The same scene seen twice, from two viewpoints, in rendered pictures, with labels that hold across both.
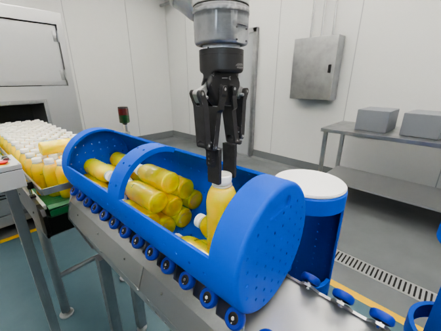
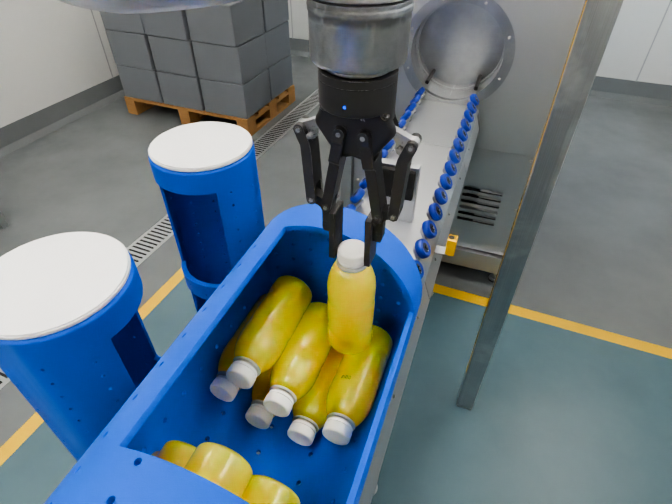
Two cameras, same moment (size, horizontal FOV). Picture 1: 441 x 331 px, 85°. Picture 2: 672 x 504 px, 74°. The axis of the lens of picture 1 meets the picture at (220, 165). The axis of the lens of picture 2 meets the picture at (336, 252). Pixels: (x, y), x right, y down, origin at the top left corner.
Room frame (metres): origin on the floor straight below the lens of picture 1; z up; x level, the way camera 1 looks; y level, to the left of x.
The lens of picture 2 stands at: (0.62, 0.39, 1.61)
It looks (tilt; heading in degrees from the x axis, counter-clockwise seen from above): 41 degrees down; 249
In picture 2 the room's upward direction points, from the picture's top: straight up
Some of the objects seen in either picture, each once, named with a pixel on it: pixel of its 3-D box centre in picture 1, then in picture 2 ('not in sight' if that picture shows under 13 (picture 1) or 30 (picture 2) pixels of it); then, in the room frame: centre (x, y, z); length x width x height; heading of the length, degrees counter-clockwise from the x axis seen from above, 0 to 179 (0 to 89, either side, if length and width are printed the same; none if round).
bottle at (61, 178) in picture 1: (65, 179); not in sight; (1.04, 0.73, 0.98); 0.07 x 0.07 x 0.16
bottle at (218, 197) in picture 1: (222, 216); (351, 301); (0.44, 0.00, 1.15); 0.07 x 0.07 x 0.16
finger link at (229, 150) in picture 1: (229, 159); (335, 229); (0.46, -0.02, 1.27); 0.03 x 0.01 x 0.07; 48
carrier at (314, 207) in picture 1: (297, 269); (124, 407); (0.89, -0.36, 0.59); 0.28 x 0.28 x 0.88
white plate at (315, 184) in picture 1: (309, 182); (51, 279); (0.89, -0.36, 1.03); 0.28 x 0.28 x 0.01
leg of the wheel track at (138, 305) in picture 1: (136, 288); not in sight; (1.04, 0.48, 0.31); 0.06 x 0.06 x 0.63; 48
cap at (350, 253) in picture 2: (222, 177); (352, 253); (0.44, 0.00, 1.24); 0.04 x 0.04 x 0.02
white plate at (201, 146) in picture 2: not in sight; (201, 144); (0.55, -0.80, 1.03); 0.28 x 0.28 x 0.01
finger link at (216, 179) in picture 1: (214, 165); (370, 237); (0.43, 0.01, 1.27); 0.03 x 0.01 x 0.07; 48
